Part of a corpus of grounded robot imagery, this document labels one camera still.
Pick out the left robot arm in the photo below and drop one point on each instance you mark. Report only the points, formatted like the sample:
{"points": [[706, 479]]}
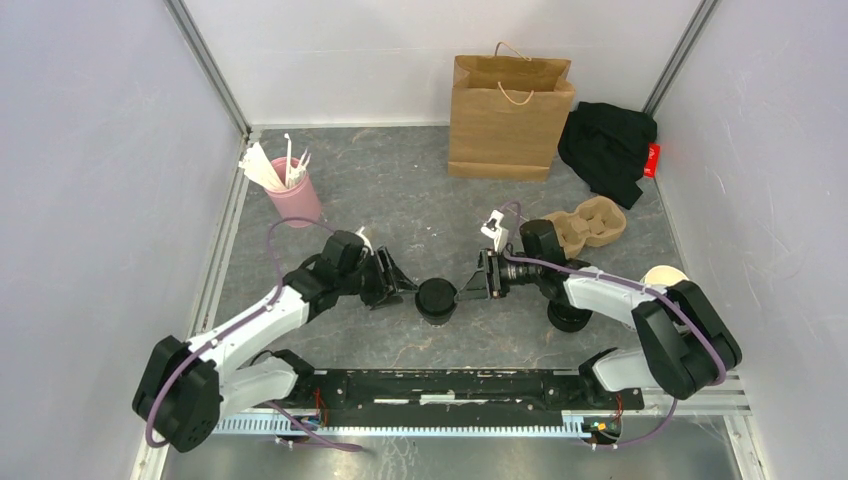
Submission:
{"points": [[188, 386]]}

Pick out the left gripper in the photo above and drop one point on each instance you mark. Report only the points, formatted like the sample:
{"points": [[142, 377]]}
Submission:
{"points": [[382, 290]]}

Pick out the stack of black lids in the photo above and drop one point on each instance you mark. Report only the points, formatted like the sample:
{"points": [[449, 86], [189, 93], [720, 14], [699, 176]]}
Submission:
{"points": [[567, 318]]}

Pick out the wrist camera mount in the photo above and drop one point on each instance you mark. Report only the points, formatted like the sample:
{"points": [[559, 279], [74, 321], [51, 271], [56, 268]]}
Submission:
{"points": [[494, 229], [364, 233]]}

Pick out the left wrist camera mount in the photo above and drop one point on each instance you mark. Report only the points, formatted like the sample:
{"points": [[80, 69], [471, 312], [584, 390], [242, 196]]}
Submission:
{"points": [[364, 233]]}

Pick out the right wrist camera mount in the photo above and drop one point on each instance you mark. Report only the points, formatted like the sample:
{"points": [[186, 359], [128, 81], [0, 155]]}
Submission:
{"points": [[494, 229]]}

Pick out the red tag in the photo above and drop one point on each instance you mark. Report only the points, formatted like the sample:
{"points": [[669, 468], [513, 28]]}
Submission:
{"points": [[651, 164]]}

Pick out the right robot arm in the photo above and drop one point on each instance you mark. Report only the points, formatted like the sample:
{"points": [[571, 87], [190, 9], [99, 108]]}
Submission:
{"points": [[684, 345]]}

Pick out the black cup lid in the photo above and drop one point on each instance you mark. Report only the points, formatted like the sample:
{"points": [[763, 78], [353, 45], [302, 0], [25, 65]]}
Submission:
{"points": [[436, 294]]}

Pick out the black cloth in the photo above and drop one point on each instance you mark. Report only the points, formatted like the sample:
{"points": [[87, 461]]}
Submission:
{"points": [[608, 147]]}

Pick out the stack of paper cups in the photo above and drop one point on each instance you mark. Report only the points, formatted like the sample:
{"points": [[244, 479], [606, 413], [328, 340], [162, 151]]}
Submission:
{"points": [[664, 276]]}

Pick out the brown paper bag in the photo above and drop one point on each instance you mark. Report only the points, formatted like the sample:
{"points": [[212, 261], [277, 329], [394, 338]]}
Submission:
{"points": [[507, 114]]}

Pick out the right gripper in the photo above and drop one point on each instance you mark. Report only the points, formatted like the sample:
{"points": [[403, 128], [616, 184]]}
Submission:
{"points": [[486, 281]]}

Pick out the cardboard cup carrier stack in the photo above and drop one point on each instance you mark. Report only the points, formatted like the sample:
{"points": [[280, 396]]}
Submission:
{"points": [[595, 222]]}

